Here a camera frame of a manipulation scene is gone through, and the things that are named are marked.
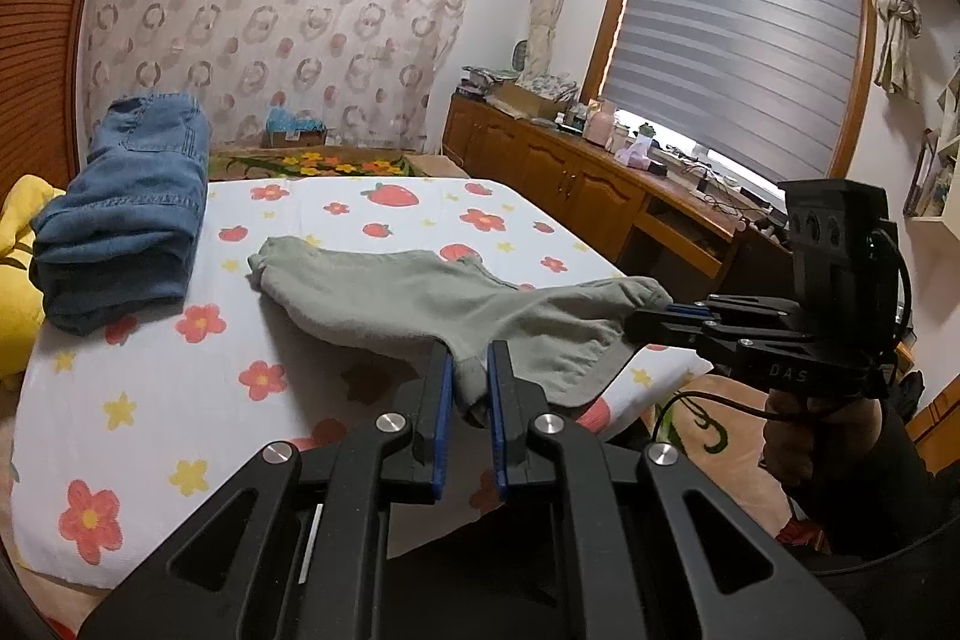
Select white wall shelf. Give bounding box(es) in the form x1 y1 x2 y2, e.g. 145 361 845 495
904 85 960 221

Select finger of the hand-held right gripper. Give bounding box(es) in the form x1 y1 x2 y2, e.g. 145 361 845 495
660 293 803 330
625 308 807 360

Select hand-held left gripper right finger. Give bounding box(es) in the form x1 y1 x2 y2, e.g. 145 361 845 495
487 340 867 640

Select yellow plush toy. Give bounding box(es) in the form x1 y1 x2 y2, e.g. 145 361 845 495
0 173 68 393

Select person's right hand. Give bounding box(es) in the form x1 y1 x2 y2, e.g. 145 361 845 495
761 387 886 492

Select circle patterned curtain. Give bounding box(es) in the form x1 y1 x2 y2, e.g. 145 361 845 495
79 0 470 154

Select green floral blanket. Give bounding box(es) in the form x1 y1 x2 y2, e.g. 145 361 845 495
206 146 421 184

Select folded blue jeans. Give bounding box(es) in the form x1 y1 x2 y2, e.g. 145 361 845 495
30 92 211 337

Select cardboard box with blue cloth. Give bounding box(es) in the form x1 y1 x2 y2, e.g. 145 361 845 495
262 107 327 148

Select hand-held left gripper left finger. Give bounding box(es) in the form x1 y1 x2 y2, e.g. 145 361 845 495
79 340 455 640

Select beige floor rug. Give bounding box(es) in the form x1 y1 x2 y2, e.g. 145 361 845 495
652 400 785 513

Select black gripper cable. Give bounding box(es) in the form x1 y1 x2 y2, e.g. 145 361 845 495
651 389 773 442

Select person's right forearm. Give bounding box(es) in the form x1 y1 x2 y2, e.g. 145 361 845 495
780 396 960 555

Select green pants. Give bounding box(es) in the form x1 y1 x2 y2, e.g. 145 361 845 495
247 235 676 427

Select purple bottle with green cap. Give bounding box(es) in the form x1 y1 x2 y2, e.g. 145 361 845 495
619 122 657 169

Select white floral bed sheet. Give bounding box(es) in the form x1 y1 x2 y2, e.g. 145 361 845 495
11 176 713 588

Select patterned cloth bundle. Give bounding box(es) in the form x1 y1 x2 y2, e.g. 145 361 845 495
517 72 578 100

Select tied beige curtain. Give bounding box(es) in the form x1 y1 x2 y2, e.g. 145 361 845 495
870 0 946 101

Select long wooden cabinet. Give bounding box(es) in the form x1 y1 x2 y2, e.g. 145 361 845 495
442 89 796 281

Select grey striped window blind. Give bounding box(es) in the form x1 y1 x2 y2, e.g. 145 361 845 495
604 0 867 184

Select stack of magazines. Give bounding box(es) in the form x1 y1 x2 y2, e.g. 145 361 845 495
459 64 518 100

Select open cardboard box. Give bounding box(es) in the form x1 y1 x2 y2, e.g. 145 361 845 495
487 80 563 120

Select louvered wooden wardrobe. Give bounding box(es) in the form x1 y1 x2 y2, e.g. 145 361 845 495
0 0 132 199

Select pink bottle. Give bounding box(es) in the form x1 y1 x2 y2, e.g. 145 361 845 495
585 100 617 148

